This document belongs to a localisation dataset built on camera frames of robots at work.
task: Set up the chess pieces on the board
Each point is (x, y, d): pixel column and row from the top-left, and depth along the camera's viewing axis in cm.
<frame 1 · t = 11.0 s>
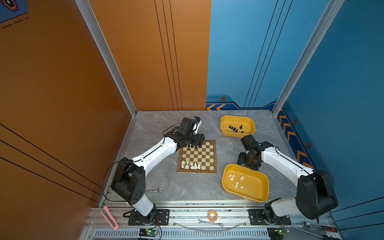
left hand: (199, 135, 86), fingers open
right hand: (241, 164, 86), fingers open
wooden chess board: (193, 159, 94), point 2 cm above the table
far yellow tray: (237, 126, 113), on the table
near yellow tray: (245, 182, 86), on the table

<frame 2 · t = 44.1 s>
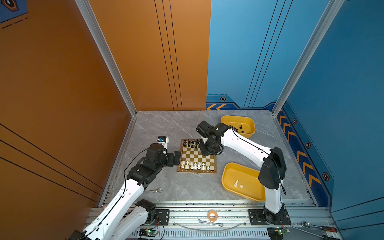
left hand: (173, 151, 78), fingers open
right hand: (203, 153, 83), fingers open
the named things where they were.

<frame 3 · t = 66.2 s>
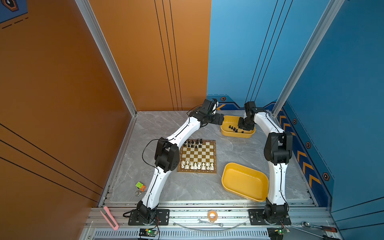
left hand: (218, 116, 94), fingers open
right hand: (239, 126, 104), fingers open
orange green small box: (140, 186, 82), point 3 cm above the table
the other named things where they were.

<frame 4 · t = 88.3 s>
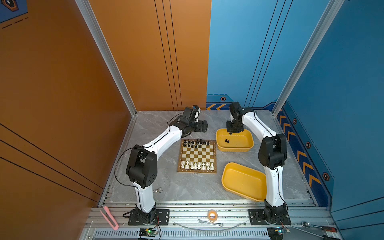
left hand: (202, 123, 90), fingers open
right hand: (229, 130, 98), fingers closed
far yellow tray: (242, 141, 104), on the table
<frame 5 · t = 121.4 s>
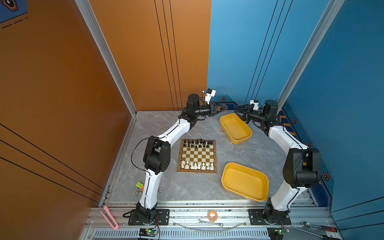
left hand: (227, 107, 78), fingers closed
right hand: (233, 109, 83), fingers open
far yellow tray: (237, 130, 111), on the table
